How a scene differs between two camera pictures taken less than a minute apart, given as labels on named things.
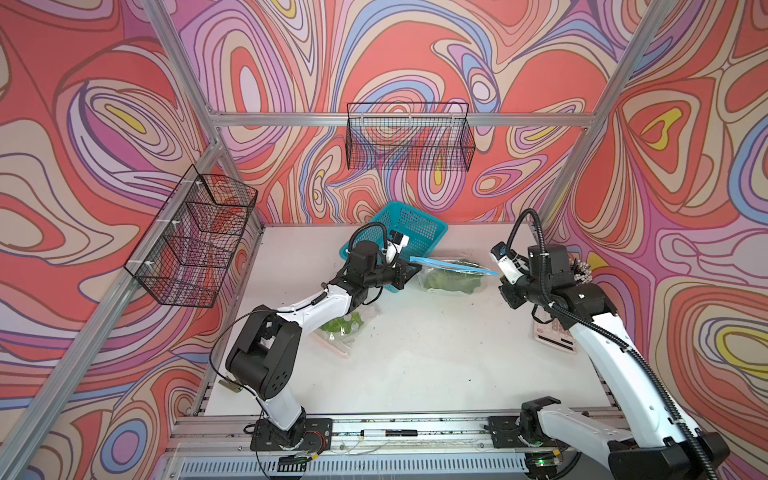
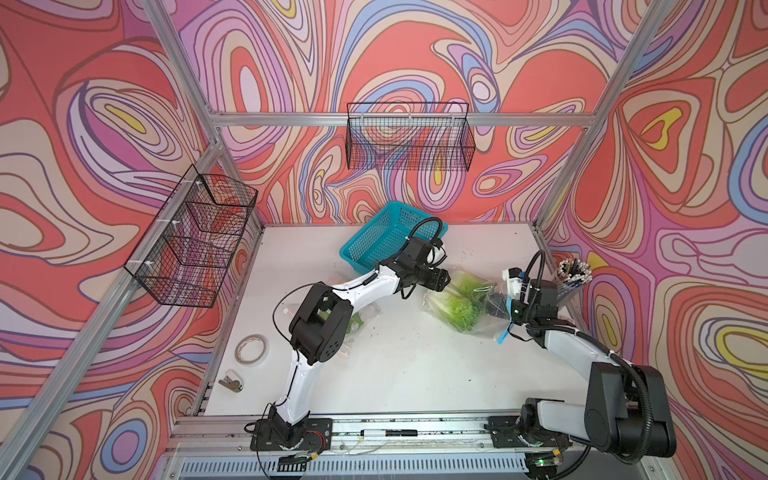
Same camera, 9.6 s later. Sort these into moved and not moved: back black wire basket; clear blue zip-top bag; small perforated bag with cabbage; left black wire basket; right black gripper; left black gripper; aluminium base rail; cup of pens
Moved: clear blue zip-top bag; right black gripper; left black gripper
Not moved: left black wire basket; small perforated bag with cabbage; cup of pens; aluminium base rail; back black wire basket
